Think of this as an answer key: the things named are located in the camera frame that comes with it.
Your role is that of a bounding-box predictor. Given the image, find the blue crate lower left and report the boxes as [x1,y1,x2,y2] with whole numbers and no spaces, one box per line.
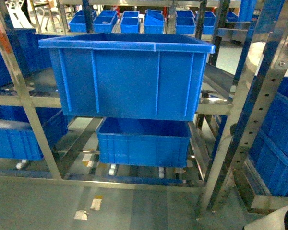
[0,105,68,161]

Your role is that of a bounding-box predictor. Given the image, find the large blue crate centre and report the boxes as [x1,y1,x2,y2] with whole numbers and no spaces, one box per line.
[38,33,216,121]

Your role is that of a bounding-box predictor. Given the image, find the stainless steel rack frame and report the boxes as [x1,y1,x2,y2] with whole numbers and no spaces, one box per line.
[0,0,288,212]

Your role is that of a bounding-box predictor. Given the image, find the blue crate far right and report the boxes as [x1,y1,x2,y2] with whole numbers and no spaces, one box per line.
[249,77,288,196]

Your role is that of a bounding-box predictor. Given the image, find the lower blue crate centre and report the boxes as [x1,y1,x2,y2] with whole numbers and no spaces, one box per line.
[96,117,191,168]

